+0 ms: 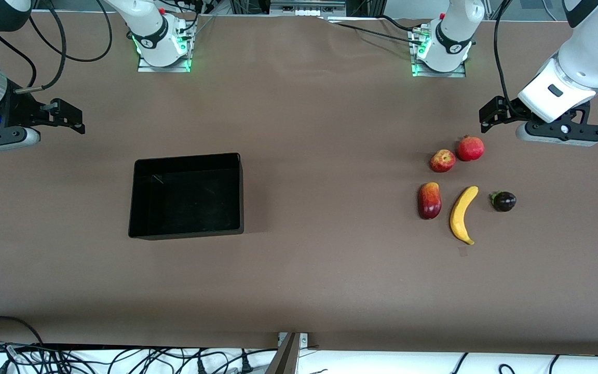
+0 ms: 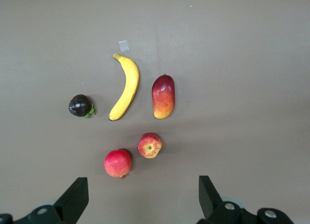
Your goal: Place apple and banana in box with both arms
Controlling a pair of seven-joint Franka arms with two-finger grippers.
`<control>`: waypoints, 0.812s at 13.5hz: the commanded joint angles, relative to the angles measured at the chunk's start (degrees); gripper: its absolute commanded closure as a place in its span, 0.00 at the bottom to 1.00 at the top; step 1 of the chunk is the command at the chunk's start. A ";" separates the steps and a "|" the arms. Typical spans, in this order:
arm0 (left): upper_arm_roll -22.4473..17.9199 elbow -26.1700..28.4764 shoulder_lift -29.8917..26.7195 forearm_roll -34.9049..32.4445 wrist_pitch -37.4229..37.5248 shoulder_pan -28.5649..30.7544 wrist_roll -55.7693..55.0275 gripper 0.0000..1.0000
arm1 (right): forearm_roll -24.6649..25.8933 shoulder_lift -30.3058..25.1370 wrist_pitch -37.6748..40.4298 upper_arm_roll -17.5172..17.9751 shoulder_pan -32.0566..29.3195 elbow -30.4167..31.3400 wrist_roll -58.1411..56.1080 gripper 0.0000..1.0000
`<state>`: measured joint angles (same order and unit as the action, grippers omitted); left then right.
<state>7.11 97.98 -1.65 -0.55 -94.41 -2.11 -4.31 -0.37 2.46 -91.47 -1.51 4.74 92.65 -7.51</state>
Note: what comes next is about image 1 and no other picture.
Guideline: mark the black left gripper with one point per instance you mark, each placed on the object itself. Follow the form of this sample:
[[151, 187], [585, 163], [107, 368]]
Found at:
[[513, 110]]

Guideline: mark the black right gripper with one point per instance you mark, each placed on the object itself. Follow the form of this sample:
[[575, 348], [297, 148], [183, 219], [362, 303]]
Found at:
[[20, 110]]

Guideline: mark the red yellow apple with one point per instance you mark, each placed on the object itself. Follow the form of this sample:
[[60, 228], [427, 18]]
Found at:
[[442, 161]]

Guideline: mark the yellow banana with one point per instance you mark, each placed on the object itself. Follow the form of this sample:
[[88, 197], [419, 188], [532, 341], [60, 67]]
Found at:
[[459, 218]]

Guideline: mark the black plastic box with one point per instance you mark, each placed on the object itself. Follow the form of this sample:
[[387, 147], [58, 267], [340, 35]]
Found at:
[[185, 197]]

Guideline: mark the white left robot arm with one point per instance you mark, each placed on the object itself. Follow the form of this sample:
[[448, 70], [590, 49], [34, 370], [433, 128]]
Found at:
[[589, 52]]

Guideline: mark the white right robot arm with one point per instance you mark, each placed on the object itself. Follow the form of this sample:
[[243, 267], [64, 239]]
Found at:
[[148, 26]]

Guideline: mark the red pomegranate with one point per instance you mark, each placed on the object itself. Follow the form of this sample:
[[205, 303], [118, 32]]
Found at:
[[471, 149]]

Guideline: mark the dark purple eggplant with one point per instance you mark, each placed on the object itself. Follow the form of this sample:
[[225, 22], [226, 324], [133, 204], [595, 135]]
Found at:
[[505, 201]]

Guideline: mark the red yellow mango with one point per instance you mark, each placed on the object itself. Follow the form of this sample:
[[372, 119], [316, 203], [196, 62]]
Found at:
[[429, 201]]

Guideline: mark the white power strip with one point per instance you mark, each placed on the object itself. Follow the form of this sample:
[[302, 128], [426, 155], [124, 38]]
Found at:
[[307, 10]]

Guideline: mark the brown table cover sheet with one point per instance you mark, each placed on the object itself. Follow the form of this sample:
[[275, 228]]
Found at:
[[299, 285]]

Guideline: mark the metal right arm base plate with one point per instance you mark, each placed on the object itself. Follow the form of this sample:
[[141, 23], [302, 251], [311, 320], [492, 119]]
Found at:
[[148, 69]]

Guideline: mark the metal table edge bracket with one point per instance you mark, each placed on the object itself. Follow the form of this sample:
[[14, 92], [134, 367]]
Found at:
[[286, 358]]

